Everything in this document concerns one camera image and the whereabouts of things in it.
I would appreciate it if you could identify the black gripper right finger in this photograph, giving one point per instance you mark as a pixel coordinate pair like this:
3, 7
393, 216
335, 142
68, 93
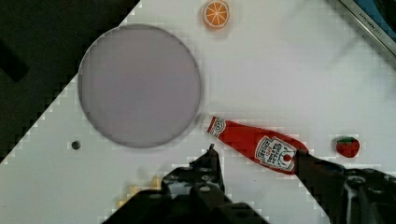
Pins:
348, 196

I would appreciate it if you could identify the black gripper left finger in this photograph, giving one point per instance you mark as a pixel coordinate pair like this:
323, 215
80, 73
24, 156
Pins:
203, 171

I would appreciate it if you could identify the red ketchup bottle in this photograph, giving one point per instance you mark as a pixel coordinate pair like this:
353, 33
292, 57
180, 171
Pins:
273, 150

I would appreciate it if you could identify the yellow banana peel toy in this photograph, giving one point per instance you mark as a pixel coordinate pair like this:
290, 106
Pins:
155, 184

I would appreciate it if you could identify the small red strawberry toy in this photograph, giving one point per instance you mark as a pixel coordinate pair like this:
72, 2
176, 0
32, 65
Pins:
348, 147

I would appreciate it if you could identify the grey round plate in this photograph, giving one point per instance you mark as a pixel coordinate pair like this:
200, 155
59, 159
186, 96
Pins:
139, 86

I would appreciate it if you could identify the orange slice toy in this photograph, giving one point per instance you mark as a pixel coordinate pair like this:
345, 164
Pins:
215, 14

